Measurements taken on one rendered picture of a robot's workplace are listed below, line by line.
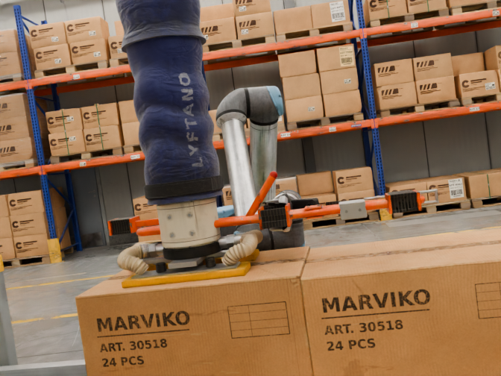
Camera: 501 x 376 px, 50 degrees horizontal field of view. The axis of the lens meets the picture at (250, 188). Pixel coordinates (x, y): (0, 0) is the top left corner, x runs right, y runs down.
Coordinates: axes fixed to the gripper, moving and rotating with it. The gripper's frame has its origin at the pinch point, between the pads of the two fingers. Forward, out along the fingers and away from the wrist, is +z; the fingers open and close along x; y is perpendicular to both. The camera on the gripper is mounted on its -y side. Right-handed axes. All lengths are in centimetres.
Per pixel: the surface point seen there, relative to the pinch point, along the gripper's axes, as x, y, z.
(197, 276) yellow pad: -11.5, 23.2, 14.9
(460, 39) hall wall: 170, -249, -883
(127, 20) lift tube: 58, 34, 9
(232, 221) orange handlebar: 0.4, 14.2, 3.1
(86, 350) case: -27, 55, 20
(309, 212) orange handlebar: 0.2, -7.2, 2.7
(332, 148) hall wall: 10, -1, -855
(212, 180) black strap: 12.4, 17.7, 5.6
